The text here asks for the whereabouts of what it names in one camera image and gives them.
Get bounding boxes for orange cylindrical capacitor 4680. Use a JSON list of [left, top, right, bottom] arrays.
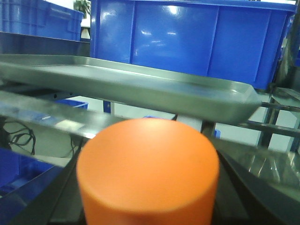
[[76, 119, 219, 225]]

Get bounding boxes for blue ribbed crate left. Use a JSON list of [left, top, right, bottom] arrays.
[[0, 0, 83, 41]]

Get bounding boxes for blue bin lower left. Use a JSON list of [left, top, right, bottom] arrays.
[[0, 147, 57, 200]]

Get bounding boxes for large blue plastic bin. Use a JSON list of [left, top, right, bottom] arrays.
[[90, 0, 297, 90]]

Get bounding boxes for stainless steel shelf frame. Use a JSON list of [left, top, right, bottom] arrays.
[[0, 31, 300, 225]]

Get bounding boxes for potted green plant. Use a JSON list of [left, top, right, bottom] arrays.
[[74, 0, 91, 19]]

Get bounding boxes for grey metal tray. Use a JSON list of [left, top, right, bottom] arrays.
[[0, 54, 261, 124]]

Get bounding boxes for black cable on floor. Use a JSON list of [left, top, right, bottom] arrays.
[[2, 118, 82, 159]]

